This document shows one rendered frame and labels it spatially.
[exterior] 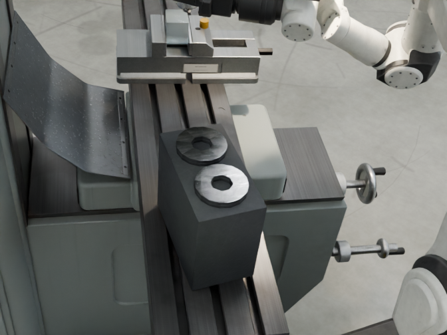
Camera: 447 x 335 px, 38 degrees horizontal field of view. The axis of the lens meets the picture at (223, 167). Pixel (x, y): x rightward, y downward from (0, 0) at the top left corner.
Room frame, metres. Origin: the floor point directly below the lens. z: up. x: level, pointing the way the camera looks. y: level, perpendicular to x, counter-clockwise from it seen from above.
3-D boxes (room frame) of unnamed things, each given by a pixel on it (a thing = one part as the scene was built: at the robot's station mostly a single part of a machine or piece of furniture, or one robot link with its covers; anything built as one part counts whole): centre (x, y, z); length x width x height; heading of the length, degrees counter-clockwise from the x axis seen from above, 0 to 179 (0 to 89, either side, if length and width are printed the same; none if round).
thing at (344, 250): (1.17, -0.43, 0.52); 0.22 x 0.06 x 0.06; 104
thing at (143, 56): (1.34, 0.13, 0.99); 0.35 x 0.15 x 0.11; 102
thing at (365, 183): (1.30, -0.37, 0.64); 0.16 x 0.12 x 0.12; 104
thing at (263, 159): (1.18, 0.12, 0.80); 0.50 x 0.35 x 0.12; 104
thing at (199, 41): (1.35, 0.10, 1.03); 0.12 x 0.06 x 0.04; 12
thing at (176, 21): (1.33, 0.15, 1.05); 0.06 x 0.05 x 0.06; 12
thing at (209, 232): (0.79, 0.02, 1.04); 0.22 x 0.12 x 0.20; 25
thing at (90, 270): (1.19, 0.09, 0.44); 0.80 x 0.30 x 0.60; 104
